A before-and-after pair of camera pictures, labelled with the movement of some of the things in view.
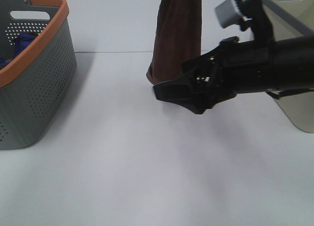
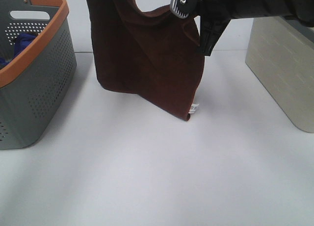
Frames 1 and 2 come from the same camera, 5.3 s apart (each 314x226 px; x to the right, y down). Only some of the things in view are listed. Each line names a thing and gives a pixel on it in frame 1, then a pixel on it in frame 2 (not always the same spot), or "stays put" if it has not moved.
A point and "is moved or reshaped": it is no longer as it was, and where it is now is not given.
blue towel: [22, 41] stays put
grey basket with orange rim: [33, 86] stays put
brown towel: [178, 36] is moved or reshaped
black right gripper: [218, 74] to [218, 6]
